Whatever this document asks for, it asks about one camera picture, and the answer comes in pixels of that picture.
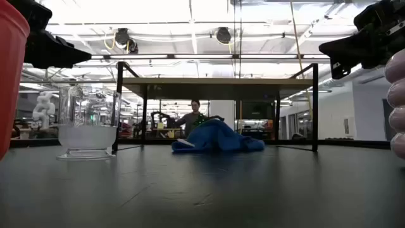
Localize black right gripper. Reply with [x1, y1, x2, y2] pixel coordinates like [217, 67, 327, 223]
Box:
[318, 0, 405, 80]

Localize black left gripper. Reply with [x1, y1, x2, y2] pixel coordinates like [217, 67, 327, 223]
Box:
[8, 0, 92, 70]

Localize red plastic mug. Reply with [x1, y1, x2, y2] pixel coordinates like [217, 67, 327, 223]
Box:
[0, 0, 31, 161]

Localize clear glass cup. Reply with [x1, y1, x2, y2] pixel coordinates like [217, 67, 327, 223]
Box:
[56, 84, 123, 162]

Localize white robot figure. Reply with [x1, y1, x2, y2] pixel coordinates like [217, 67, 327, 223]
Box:
[32, 91, 56, 130]

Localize black monitor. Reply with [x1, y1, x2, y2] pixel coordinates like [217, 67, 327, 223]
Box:
[235, 101, 277, 121]

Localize person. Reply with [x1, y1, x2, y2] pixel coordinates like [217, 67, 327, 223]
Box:
[175, 99, 204, 139]

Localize blue cloth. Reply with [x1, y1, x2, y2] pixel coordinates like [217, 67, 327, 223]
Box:
[171, 118, 266, 155]

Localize yellow hanging cord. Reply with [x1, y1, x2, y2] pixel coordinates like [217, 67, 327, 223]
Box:
[289, 0, 314, 123]

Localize black ceiling cable reel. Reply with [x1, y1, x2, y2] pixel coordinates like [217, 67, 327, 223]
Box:
[113, 27, 139, 54]
[215, 27, 233, 45]

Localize black hanging cable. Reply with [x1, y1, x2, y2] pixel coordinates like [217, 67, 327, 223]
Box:
[233, 0, 244, 79]

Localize wooden shelf with black frame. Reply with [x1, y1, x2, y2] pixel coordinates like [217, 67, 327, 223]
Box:
[111, 61, 320, 153]

